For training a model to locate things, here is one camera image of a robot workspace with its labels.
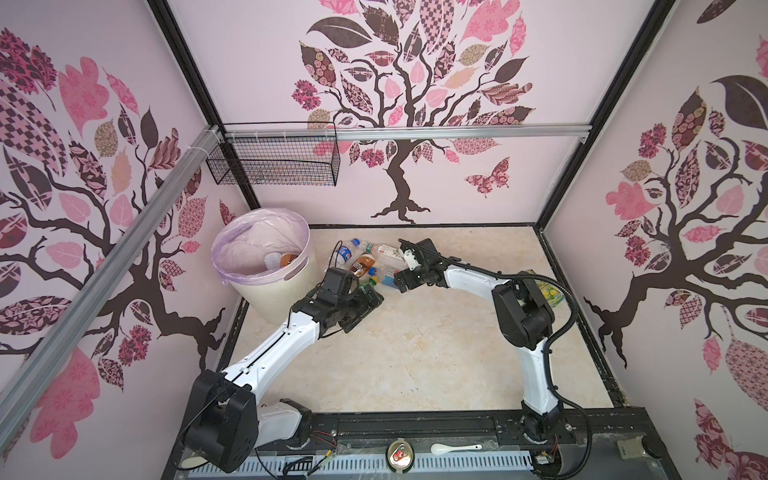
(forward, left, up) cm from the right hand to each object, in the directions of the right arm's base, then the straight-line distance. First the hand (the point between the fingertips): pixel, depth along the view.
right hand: (405, 271), depth 100 cm
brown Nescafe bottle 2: (+3, +15, +1) cm, 15 cm away
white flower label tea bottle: (+6, +5, +1) cm, 8 cm away
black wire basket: (+49, +52, +12) cm, 72 cm away
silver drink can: (-53, +4, +6) cm, 53 cm away
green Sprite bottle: (-16, +12, +16) cm, 26 cm away
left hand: (-19, +10, +8) cm, 23 cm away
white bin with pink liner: (0, +45, +11) cm, 46 cm away
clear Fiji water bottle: (-1, +6, 0) cm, 7 cm away
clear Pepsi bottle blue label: (+8, +22, 0) cm, 24 cm away
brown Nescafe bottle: (-5, +37, +14) cm, 39 cm away
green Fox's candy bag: (-8, -49, -3) cm, 50 cm away
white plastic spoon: (-51, -6, -5) cm, 51 cm away
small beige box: (-51, -52, -2) cm, 73 cm away
